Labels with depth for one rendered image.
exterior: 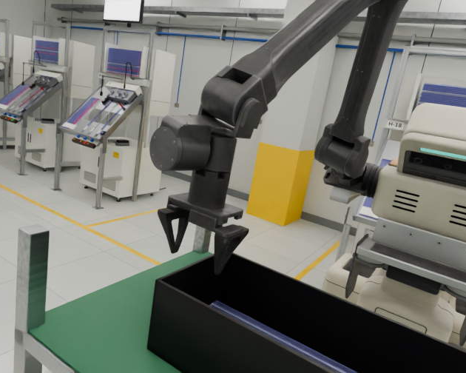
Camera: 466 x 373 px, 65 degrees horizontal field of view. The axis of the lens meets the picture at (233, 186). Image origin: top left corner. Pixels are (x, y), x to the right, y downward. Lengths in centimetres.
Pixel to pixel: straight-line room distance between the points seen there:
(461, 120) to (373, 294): 47
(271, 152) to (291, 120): 43
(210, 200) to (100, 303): 28
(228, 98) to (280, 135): 376
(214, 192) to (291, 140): 369
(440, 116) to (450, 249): 30
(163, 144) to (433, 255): 70
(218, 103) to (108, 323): 38
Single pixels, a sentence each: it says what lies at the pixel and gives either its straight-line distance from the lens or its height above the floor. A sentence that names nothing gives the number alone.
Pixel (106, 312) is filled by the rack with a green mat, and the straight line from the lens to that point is 66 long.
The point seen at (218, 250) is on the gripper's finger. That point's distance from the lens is 53.
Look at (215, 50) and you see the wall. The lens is 547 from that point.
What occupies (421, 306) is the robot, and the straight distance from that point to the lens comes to 107.
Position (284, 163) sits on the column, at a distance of 422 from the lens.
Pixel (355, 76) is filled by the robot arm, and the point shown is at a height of 141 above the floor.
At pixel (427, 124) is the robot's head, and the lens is 91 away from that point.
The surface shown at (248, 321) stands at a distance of 59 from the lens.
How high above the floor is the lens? 132
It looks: 13 degrees down
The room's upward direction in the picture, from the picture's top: 10 degrees clockwise
